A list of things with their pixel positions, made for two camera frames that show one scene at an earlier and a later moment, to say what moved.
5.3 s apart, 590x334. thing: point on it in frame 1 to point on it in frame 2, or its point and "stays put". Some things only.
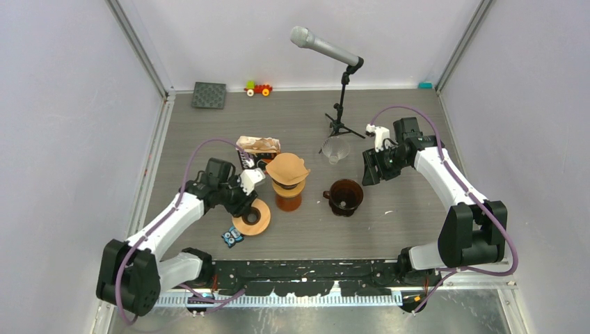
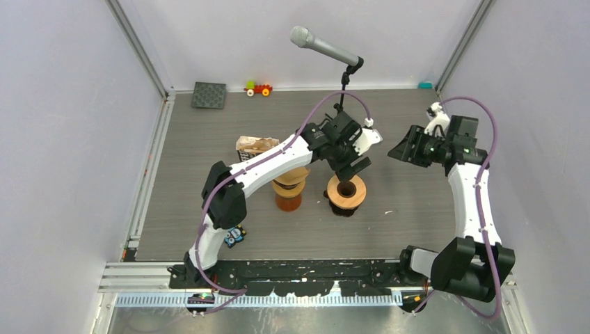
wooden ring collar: x=257 y=228 to x=346 y=203
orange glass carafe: x=289 y=204 stays put
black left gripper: x=243 y=204 to x=345 y=171
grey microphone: x=303 y=37 stays put
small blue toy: x=232 y=236 stays put
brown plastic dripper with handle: x=345 y=195 stays put
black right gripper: x=371 y=158 to x=403 y=152
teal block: x=426 y=85 stays put
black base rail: x=315 y=278 stays put
